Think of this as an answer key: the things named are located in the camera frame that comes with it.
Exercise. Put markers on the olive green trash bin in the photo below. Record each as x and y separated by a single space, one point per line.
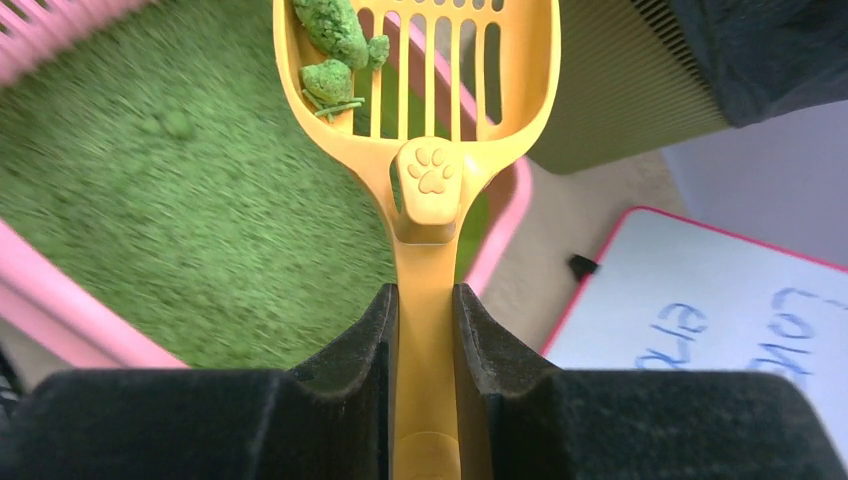
629 84

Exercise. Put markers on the pink and green litter box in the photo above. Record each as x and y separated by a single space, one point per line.
43 303

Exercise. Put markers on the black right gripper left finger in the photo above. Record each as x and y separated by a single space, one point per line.
326 418

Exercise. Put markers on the black trash bag liner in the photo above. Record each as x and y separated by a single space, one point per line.
764 59

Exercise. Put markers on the pink framed whiteboard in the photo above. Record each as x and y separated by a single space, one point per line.
674 294

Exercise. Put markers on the green cat litter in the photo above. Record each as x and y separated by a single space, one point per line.
160 167

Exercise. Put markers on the green litter clump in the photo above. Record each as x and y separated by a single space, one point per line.
334 29

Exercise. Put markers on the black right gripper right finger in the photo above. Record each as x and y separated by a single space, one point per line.
521 417

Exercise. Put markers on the yellow litter scoop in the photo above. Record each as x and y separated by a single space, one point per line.
474 90

